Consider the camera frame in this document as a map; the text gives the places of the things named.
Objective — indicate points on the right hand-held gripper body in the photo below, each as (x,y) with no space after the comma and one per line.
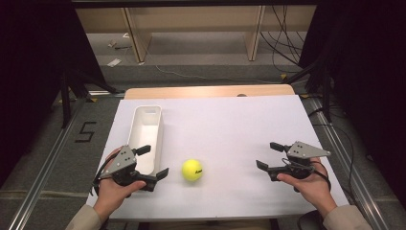
(303,150)

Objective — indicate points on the white paper scrap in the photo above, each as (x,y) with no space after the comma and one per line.
(114,62)

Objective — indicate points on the black tripod stand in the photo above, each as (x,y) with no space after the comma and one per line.
(325,92)
(66,96)

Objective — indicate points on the person's left hand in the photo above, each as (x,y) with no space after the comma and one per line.
(111,195)

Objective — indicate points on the aluminium floor rail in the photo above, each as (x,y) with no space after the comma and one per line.
(48,166)
(344,153)

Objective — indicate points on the white plastic bin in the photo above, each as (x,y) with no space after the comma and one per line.
(145,137)

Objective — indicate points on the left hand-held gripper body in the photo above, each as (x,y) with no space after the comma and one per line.
(123,161)

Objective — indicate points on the light wooden table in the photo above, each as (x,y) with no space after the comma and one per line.
(198,91)

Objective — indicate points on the person's right hand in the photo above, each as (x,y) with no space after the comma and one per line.
(311,188)

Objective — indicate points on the black curtain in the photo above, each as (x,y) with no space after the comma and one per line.
(35,64)
(367,64)

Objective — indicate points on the yellow tennis ball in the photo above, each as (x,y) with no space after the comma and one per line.
(192,170)

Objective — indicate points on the light wooden shelf unit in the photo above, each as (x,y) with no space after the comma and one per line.
(198,19)

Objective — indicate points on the white board sheet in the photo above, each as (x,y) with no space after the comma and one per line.
(230,134)

